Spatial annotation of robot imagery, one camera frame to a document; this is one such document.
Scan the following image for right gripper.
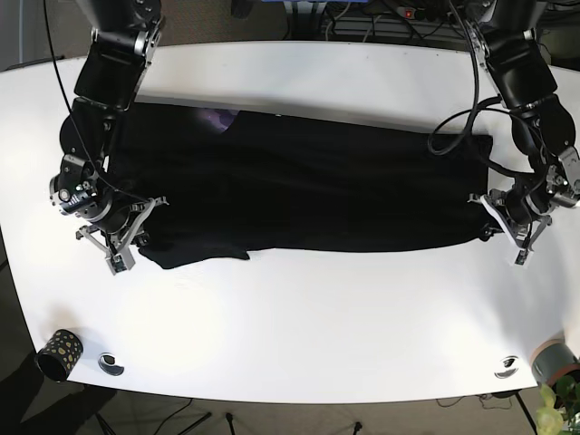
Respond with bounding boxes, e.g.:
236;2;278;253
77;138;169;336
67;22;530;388
75;198;169;276

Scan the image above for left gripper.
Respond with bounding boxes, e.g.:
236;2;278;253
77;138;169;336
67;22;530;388
468;190;556;266

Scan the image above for black printed T-shirt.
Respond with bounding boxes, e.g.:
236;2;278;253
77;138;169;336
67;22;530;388
109;103;493;269

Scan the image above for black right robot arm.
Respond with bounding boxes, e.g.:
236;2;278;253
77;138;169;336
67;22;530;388
49;1;167;275

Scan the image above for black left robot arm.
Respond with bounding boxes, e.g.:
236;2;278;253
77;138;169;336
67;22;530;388
427;1;579;266

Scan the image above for left silver table grommet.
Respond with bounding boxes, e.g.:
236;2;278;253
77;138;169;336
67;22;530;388
98;353;125;377

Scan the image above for silver table grommet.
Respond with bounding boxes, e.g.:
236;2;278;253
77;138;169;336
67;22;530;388
98;353;125;377
493;355;521;380

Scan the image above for grey plant pot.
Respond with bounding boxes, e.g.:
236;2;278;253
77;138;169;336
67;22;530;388
530;339;579;387

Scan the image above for black dotted cup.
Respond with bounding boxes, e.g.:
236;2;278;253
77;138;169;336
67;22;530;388
34;329;83;382

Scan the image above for right silver table grommet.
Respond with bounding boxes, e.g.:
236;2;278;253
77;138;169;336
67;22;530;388
493;355;521;380

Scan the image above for green potted plant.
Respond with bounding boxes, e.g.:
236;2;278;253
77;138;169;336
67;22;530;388
536;374;579;435

